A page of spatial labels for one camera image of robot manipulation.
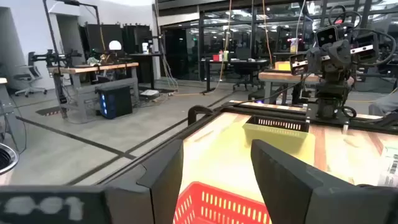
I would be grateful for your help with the black background robot arm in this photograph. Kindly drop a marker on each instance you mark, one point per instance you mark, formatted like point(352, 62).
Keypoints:
point(53, 57)

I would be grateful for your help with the black cabinet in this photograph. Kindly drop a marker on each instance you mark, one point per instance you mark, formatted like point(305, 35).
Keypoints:
point(136, 39)

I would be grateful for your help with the grey office chair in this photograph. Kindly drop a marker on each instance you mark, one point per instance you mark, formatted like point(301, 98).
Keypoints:
point(29, 76)

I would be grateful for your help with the light wooden table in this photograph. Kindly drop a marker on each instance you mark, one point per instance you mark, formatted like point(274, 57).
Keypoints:
point(280, 76)

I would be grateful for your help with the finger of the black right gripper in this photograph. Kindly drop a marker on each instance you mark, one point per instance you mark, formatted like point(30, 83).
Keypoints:
point(367, 57)
point(298, 71)

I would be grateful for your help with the white container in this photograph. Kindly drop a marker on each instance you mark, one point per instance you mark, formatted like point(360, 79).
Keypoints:
point(145, 48)

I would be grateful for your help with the person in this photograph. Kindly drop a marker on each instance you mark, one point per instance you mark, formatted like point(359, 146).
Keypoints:
point(385, 104)

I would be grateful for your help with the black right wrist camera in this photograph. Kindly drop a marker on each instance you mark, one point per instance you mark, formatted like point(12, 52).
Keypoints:
point(326, 36)

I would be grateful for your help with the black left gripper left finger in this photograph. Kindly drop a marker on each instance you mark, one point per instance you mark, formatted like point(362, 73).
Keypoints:
point(161, 186)

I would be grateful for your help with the white labelled packet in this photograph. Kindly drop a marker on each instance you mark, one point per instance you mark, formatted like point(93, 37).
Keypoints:
point(390, 165)

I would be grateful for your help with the black office chair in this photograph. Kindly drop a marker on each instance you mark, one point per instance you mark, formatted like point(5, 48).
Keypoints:
point(244, 67)

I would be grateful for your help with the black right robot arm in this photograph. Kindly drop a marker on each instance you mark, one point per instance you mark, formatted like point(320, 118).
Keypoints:
point(331, 93)

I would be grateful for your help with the translucent yellow plastic bin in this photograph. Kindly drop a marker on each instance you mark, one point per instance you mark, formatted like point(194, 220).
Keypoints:
point(273, 138)

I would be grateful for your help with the yellow box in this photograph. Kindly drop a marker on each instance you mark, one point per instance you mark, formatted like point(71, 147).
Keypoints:
point(283, 66)

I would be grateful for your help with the wooden workbench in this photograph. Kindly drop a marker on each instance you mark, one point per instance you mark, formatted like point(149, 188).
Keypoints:
point(93, 68)

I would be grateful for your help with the black gantry frame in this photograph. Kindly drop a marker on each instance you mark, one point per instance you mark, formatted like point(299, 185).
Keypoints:
point(71, 2)

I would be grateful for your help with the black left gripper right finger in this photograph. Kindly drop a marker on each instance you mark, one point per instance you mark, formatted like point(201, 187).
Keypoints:
point(280, 193)

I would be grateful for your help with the red plastic basket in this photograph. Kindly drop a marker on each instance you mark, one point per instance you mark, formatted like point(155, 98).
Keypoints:
point(217, 205)

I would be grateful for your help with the white globe lamp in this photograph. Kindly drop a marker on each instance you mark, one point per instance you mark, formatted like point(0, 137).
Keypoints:
point(115, 45)

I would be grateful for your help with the black computer tower blue lights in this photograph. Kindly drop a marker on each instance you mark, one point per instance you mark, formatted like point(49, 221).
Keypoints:
point(119, 101)

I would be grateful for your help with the black desk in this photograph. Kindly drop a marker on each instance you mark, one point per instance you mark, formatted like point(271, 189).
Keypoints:
point(236, 61)

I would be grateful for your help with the black plastic basket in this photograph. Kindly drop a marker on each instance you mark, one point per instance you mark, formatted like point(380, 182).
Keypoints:
point(280, 124)

